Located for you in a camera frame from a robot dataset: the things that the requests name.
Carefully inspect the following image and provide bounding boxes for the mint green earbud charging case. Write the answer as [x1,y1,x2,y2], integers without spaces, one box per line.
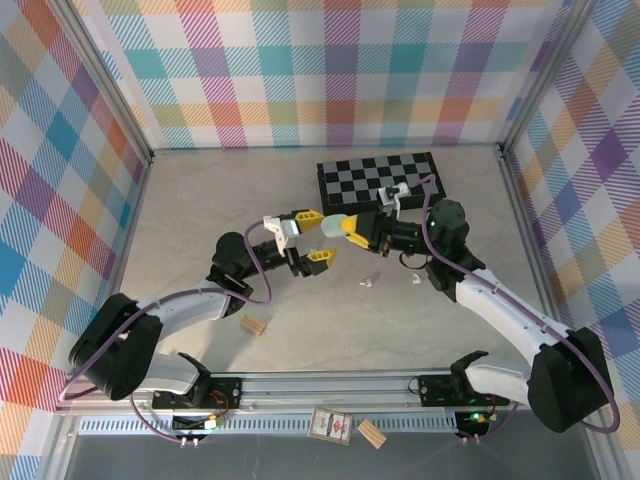
[321,213,351,239]

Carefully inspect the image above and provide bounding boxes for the black grey chessboard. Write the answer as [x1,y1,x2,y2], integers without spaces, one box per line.
[316,151,448,216]

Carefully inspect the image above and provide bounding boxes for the wooden block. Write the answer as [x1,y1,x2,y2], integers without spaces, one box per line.
[356,418,389,450]
[239,314,269,338]

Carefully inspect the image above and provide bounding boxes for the playing card box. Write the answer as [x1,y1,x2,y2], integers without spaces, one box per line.
[309,407,355,446]

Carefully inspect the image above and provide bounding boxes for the black power connector board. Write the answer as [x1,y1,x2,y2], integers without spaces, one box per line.
[456,408,494,445]
[171,412,225,449]

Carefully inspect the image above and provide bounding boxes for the aluminium side rail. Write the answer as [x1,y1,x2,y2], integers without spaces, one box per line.
[499,144,624,480]
[44,157,154,416]

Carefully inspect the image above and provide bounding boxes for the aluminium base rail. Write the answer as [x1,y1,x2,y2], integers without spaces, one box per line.
[54,371,601,417]

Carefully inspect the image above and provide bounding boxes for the perforated metal cable tray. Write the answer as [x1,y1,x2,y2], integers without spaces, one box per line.
[79,414,459,436]

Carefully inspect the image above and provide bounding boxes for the aluminium frame post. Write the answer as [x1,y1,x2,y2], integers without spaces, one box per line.
[59,0,155,164]
[497,0,599,157]

